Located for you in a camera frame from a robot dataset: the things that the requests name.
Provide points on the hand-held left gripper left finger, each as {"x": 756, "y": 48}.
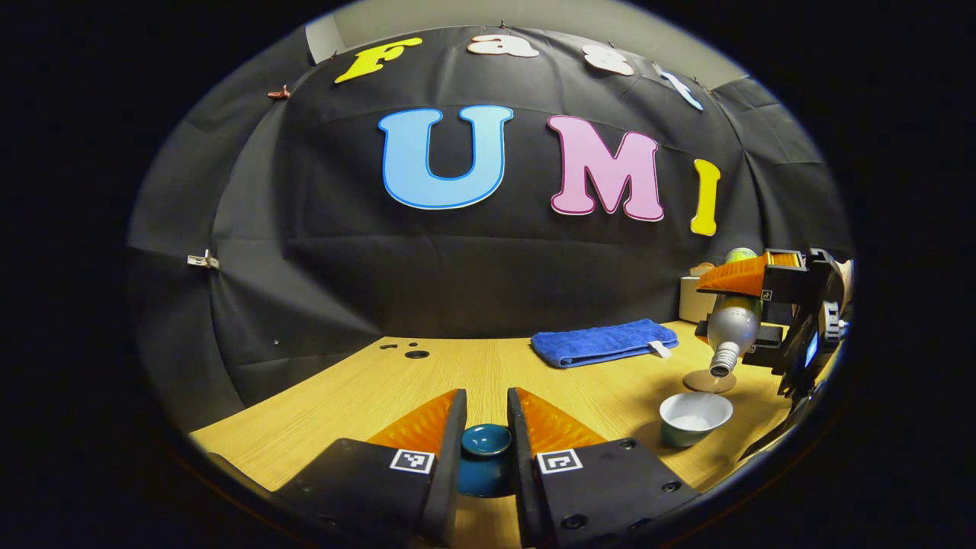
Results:
{"x": 450, "y": 473}

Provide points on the round brown coaster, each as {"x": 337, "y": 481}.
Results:
{"x": 695, "y": 381}

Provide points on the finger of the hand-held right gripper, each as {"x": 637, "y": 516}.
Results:
{"x": 781, "y": 286}
{"x": 768, "y": 337}

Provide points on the silver green-label water bottle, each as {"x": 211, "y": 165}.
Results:
{"x": 732, "y": 328}

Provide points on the black backdrop cloth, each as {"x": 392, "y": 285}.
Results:
{"x": 457, "y": 267}

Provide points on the red clip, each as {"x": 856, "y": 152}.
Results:
{"x": 279, "y": 93}

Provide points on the teal teacup lid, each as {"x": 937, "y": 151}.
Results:
{"x": 486, "y": 442}

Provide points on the blue folded towel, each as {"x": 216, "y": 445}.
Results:
{"x": 595, "y": 343}

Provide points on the silver metal clip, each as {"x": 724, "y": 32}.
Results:
{"x": 203, "y": 261}

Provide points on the bread slice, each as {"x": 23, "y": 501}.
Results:
{"x": 701, "y": 269}

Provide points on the white toaster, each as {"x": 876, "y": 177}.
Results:
{"x": 692, "y": 301}

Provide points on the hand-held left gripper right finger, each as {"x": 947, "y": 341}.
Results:
{"x": 522, "y": 473}

